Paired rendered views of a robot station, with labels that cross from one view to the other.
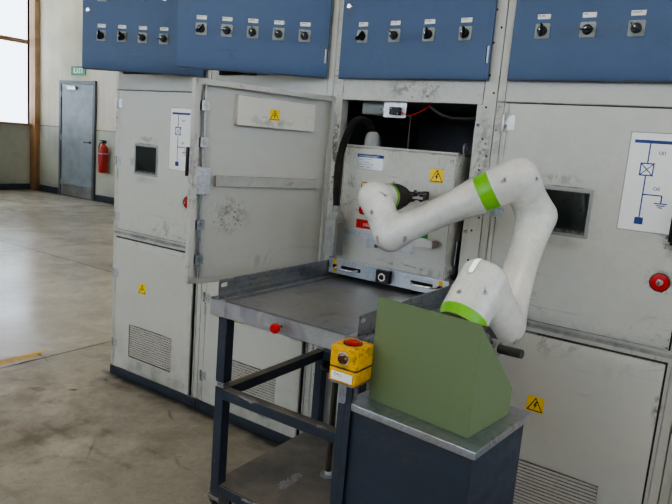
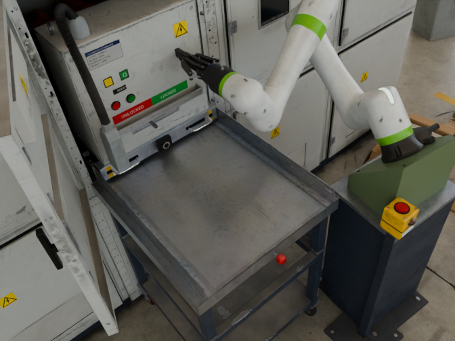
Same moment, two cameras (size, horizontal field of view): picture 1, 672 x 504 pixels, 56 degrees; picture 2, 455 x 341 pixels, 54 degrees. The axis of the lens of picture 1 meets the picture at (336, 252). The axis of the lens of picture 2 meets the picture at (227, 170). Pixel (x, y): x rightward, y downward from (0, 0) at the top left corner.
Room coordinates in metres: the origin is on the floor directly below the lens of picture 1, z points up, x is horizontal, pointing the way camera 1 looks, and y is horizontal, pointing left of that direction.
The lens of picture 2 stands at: (1.71, 0.97, 2.05)
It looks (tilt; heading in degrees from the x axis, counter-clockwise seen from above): 45 degrees down; 292
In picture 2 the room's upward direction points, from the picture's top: 6 degrees counter-clockwise
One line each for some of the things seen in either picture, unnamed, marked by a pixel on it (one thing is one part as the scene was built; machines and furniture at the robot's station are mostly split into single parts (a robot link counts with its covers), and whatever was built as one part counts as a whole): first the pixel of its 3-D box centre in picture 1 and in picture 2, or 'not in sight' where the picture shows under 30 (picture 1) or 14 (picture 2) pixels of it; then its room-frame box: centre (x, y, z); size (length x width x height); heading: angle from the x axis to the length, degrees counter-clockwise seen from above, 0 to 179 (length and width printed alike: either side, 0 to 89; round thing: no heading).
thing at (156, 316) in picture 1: (240, 181); not in sight; (3.76, 0.60, 1.13); 1.35 x 0.70 x 2.25; 146
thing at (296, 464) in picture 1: (333, 402); (219, 252); (2.18, -0.04, 0.46); 0.64 x 0.58 x 0.66; 146
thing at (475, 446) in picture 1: (437, 410); (395, 189); (1.53, -0.29, 0.74); 0.37 x 0.32 x 0.02; 52
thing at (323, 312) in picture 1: (341, 307); (210, 195); (2.18, -0.04, 0.82); 0.68 x 0.62 x 0.06; 146
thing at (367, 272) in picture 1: (387, 275); (159, 139); (2.45, -0.21, 0.89); 0.54 x 0.05 x 0.06; 56
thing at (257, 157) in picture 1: (262, 184); (51, 173); (2.48, 0.31, 1.21); 0.63 x 0.07 x 0.74; 129
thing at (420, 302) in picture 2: not in sight; (367, 289); (1.53, -0.29, 0.01); 0.44 x 0.36 x 0.02; 142
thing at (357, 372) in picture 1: (351, 361); (399, 218); (1.53, -0.06, 0.85); 0.08 x 0.08 x 0.10; 56
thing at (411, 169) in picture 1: (391, 212); (148, 87); (2.43, -0.20, 1.15); 0.48 x 0.01 x 0.48; 56
